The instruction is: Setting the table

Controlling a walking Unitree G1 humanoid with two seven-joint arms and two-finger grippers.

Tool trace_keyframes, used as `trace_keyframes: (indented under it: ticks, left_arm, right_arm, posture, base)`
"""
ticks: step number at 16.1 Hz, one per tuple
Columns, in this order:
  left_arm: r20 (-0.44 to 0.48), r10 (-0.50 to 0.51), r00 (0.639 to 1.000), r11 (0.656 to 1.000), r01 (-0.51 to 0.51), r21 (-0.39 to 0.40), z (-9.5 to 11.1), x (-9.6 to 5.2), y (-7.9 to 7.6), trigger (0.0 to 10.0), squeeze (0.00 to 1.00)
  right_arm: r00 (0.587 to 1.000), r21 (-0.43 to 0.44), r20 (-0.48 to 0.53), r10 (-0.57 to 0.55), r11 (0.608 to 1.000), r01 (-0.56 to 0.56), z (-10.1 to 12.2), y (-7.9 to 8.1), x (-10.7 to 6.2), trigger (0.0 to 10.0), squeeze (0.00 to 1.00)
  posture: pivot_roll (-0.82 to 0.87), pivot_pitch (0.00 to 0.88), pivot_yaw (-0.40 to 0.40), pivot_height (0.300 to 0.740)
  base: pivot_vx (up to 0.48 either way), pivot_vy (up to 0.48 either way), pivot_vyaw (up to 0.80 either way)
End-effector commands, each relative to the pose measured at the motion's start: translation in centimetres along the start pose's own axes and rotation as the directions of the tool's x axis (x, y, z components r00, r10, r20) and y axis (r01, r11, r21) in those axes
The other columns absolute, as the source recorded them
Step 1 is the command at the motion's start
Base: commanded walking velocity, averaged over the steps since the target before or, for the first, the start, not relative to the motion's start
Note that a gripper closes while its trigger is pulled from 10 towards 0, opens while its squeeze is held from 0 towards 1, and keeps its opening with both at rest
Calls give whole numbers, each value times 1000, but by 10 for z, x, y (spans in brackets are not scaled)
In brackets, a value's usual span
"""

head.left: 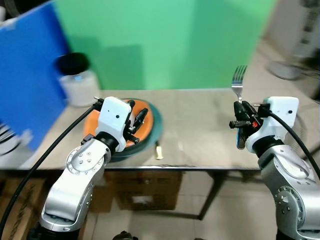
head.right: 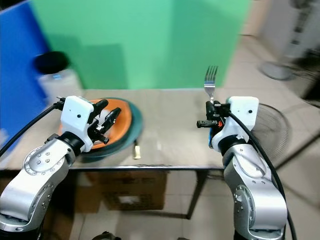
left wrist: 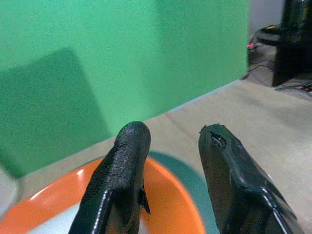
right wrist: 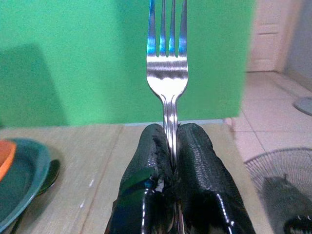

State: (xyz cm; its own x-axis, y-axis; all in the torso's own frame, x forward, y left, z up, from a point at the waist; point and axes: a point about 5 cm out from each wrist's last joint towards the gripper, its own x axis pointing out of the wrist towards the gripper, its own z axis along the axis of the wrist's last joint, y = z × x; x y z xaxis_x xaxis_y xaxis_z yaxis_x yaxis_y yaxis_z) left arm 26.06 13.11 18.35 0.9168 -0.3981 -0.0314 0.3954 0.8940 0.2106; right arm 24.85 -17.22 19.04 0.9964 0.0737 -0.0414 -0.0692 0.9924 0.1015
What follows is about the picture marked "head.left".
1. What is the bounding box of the wire fan guard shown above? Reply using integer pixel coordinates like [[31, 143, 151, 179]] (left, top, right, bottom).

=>
[[294, 102, 320, 151]]

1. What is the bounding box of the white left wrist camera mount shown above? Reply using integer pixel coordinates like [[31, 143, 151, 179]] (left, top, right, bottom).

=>
[[94, 97, 134, 147]]

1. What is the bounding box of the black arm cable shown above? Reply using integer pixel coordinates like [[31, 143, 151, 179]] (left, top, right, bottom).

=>
[[259, 110, 320, 177], [0, 102, 99, 232]]

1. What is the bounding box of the silver metal fork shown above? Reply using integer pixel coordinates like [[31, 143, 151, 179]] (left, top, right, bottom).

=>
[[231, 65, 248, 105]]

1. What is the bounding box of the black robot leg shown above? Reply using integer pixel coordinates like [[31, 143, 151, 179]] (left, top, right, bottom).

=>
[[112, 230, 139, 240]]

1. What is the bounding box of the yellowish cutlery handle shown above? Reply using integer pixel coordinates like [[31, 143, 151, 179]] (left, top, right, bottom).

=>
[[155, 141, 165, 161]]

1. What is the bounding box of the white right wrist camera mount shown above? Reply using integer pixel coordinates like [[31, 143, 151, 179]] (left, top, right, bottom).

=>
[[245, 96, 300, 152]]

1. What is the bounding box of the teal plate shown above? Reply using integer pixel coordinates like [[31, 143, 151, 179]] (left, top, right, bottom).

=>
[[106, 99, 164, 164]]

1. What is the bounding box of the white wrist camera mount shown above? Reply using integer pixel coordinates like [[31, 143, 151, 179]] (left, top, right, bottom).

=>
[[94, 97, 134, 147], [245, 96, 300, 152]]

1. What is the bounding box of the green board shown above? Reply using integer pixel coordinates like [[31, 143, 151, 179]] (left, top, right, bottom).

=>
[[52, 0, 277, 92]]

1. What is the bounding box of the white jar with black lid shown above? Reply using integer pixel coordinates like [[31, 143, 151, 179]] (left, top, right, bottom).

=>
[[55, 52, 101, 108]]

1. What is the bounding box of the orange plate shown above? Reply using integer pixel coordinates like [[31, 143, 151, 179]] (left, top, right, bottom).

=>
[[82, 98, 154, 149]]

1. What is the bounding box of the blue board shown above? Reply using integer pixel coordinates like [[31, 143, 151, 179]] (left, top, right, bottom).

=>
[[0, 0, 70, 152]]

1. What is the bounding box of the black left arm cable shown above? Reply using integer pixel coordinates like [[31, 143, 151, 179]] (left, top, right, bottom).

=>
[[0, 102, 99, 232]]

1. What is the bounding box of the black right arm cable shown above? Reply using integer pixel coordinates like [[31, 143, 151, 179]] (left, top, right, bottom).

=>
[[259, 110, 320, 177]]

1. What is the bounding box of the white standing floor fan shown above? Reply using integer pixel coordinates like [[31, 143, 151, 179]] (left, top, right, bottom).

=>
[[269, 0, 320, 82]]

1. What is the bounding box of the brown cardboard box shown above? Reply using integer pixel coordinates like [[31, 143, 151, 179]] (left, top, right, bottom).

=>
[[90, 170, 184, 213]]

